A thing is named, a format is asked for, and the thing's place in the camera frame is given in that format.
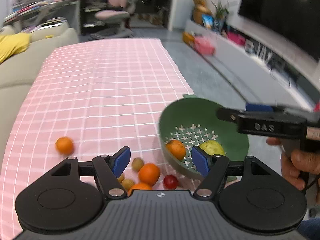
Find white router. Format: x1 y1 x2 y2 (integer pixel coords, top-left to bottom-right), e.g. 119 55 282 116
245 40 273 65

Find green colander bowl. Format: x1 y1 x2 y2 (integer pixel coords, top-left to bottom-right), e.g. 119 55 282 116
158 95 249 180

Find person's right hand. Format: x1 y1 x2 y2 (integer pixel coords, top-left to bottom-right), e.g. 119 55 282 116
266 137 319 191

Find golden brown vase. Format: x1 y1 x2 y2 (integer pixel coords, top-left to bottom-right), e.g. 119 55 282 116
192 0 212 25

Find small kiwi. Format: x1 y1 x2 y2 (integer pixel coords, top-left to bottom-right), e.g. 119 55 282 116
118 174 125 183
121 179 135 192
131 158 144 172

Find red cherry tomato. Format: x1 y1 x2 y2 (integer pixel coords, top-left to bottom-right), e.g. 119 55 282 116
163 175 179 190

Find beige sofa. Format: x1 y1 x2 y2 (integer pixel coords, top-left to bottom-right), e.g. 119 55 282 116
1 22 79 155

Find orange box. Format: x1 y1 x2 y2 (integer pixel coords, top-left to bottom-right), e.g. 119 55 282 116
182 32 195 47

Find pink office chair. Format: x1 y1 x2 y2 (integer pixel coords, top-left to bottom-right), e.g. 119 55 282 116
90 0 137 40

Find blue snack bag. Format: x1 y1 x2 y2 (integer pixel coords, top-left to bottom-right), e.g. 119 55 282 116
202 14 214 29

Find lone tangerine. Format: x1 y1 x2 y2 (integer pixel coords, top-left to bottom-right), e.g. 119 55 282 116
55 137 74 155

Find potted green plant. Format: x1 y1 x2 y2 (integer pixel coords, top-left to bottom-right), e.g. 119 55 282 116
211 0 229 33

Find black television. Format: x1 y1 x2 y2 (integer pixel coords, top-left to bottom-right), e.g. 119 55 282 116
239 0 319 61

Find yellow cushion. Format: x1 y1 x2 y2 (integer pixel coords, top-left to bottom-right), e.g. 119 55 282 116
0 33 30 63

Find pink storage box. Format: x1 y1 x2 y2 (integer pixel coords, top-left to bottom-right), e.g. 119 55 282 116
194 36 215 55

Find person's blue jeans leg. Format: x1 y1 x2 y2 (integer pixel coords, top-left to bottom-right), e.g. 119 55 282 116
297 217 320 240

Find magenta box on console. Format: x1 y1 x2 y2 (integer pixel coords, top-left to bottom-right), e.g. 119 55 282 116
227 31 246 47

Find pink checked tablecloth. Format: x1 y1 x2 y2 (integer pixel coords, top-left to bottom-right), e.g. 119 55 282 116
1 38 191 239

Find white tv console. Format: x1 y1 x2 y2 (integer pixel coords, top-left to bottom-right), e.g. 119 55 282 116
185 20 315 111

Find orange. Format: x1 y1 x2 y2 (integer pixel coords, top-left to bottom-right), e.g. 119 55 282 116
166 140 186 161
127 183 152 196
138 163 161 186

